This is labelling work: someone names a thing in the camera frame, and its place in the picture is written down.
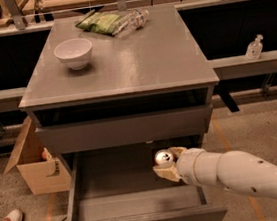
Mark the red coke can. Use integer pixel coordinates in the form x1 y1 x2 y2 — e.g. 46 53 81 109
154 149 175 167

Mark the grey drawer cabinet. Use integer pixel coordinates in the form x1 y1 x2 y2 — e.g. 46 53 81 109
20 6 218 145

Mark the brown cardboard box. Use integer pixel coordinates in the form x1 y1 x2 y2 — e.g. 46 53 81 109
4 117 71 195

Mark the closed grey top drawer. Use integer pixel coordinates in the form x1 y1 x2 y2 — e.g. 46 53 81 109
35 105 213 154

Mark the green chip bag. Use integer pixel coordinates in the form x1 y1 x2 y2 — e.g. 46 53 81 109
76 10 121 35

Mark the clear plastic water bottle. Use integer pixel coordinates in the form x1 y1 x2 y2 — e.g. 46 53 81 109
112 9 149 38

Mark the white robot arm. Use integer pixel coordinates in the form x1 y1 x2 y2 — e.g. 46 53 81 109
153 146 277 200

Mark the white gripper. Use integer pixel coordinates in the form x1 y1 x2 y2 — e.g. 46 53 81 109
153 146 205 186

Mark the white ceramic bowl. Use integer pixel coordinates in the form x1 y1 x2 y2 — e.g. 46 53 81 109
54 38 93 70

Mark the open grey middle drawer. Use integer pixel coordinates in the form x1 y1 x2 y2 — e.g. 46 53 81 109
66 141 226 221

